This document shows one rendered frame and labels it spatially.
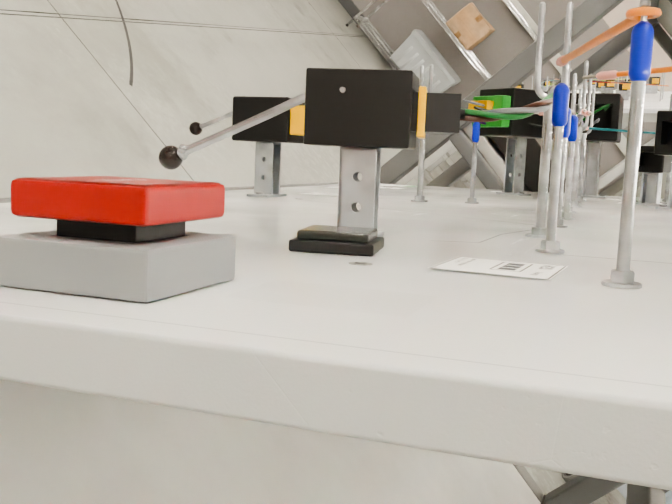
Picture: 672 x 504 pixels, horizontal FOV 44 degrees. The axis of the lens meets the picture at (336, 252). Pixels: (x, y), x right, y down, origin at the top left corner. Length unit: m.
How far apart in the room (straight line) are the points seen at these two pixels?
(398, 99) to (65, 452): 0.37
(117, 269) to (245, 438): 0.58
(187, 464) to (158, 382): 0.53
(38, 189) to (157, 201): 0.04
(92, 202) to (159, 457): 0.48
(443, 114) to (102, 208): 0.23
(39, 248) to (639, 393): 0.18
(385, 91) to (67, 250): 0.22
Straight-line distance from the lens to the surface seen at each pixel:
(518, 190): 1.19
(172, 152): 0.48
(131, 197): 0.25
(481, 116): 0.45
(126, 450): 0.69
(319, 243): 0.38
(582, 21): 1.42
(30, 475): 0.62
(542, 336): 0.23
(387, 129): 0.43
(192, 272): 0.27
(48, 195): 0.27
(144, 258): 0.24
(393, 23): 8.17
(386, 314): 0.24
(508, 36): 8.05
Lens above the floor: 1.23
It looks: 20 degrees down
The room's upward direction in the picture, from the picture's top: 52 degrees clockwise
